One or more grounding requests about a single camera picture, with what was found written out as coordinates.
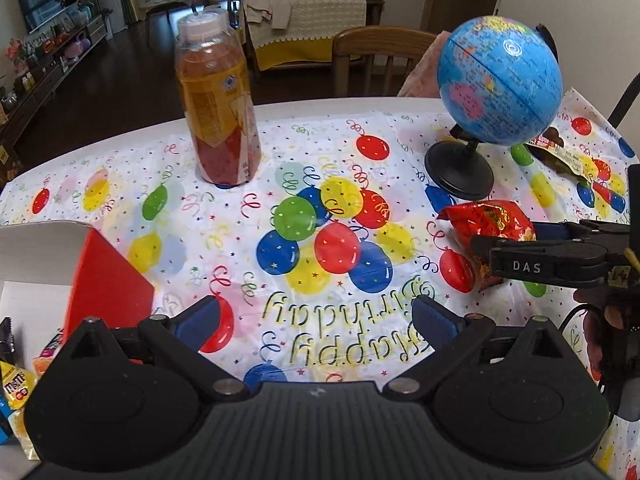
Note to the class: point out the yellow candy packet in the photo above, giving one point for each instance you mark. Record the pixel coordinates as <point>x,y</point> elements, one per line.
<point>17,385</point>

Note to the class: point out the blue desk globe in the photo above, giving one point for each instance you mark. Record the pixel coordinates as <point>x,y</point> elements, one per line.
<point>500,80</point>

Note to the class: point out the balloon print tablecloth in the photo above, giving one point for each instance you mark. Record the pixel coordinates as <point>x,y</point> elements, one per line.
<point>200,220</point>

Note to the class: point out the blue snack packet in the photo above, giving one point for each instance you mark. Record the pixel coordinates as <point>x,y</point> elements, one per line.
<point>4,410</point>

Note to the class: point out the black snack packet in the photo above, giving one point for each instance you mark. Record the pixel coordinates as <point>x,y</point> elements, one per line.
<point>6,335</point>

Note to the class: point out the pink cloth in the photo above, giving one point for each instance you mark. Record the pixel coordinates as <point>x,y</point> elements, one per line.
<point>425,67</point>

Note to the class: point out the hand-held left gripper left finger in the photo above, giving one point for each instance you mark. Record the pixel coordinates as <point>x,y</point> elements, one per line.
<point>205,317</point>

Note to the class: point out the sofa with cream cover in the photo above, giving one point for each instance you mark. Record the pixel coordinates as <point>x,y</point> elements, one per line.
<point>320,20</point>

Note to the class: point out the person's right hand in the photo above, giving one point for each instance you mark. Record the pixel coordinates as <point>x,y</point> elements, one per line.
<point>611,316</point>

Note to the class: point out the orange juice bottle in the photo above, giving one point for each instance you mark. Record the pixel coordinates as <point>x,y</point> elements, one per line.
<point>215,95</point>

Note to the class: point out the dark television cabinet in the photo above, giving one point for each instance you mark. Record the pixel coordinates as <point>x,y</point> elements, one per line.
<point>40,85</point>

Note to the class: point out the beige garment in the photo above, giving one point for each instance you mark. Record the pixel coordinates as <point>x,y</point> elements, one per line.
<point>270,12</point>

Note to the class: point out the orange snack packet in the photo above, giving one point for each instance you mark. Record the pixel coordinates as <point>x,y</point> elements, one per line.
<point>45,360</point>

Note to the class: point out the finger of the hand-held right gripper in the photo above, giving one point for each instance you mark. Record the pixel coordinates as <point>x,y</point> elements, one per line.
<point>550,265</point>
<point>555,231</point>

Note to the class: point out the purple toy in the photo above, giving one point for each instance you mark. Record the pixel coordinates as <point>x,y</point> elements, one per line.
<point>74,46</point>

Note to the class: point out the wooden chair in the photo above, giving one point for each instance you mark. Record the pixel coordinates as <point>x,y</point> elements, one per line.
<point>380,45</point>

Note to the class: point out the olive brown snack packet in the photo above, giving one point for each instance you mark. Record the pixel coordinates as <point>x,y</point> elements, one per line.
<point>555,152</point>

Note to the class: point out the red snack packet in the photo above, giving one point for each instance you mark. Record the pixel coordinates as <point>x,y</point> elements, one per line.
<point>495,220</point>

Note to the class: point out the white red cardboard box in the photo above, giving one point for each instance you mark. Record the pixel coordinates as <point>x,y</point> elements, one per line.
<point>110,280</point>

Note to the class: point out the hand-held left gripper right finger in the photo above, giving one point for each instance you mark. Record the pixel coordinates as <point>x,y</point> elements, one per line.
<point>435,317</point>

